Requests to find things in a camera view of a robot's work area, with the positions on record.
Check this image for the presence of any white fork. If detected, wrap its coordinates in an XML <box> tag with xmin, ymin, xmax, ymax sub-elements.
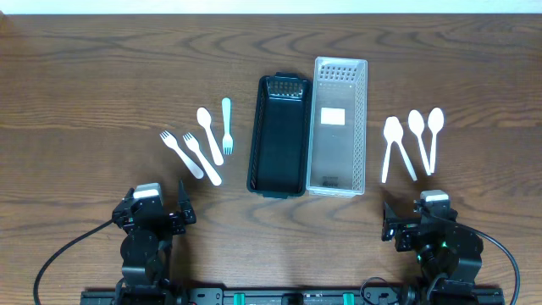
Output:
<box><xmin>183</xmin><ymin>133</ymin><xmax>222</xmax><ymax>186</ymax></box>
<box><xmin>160</xmin><ymin>130</ymin><xmax>204</xmax><ymax>179</ymax></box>

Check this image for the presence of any mint green fork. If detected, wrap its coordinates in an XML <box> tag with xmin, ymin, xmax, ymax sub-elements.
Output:
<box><xmin>222</xmin><ymin>97</ymin><xmax>234</xmax><ymax>155</ymax></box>

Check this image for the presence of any white spoon crossed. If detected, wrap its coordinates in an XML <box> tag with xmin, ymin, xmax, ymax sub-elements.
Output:
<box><xmin>381</xmin><ymin>116</ymin><xmax>401</xmax><ymax>184</ymax></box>
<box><xmin>394</xmin><ymin>125</ymin><xmax>418</xmax><ymax>181</ymax></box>

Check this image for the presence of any white spoon group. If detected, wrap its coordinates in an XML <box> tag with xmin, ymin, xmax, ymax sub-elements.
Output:
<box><xmin>196</xmin><ymin>108</ymin><xmax>224</xmax><ymax>165</ymax></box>

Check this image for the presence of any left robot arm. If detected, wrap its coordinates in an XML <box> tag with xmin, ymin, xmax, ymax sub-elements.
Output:
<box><xmin>112</xmin><ymin>182</ymin><xmax>196</xmax><ymax>288</ymax></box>

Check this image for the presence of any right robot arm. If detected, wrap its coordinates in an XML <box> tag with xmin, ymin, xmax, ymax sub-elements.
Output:
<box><xmin>382</xmin><ymin>190</ymin><xmax>484</xmax><ymax>295</ymax></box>

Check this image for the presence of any clear plastic basket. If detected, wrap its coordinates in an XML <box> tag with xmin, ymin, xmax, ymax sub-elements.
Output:
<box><xmin>306</xmin><ymin>57</ymin><xmax>368</xmax><ymax>198</ymax></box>

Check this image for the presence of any black plastic basket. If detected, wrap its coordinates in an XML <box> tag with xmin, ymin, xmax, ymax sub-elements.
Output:
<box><xmin>246</xmin><ymin>72</ymin><xmax>312</xmax><ymax>198</ymax></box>

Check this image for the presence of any white label in basket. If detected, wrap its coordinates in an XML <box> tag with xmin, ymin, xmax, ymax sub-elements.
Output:
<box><xmin>320</xmin><ymin>108</ymin><xmax>346</xmax><ymax>125</ymax></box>

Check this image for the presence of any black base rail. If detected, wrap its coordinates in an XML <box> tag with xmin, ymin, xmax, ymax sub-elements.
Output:
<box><xmin>80</xmin><ymin>284</ymin><xmax>505</xmax><ymax>305</ymax></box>

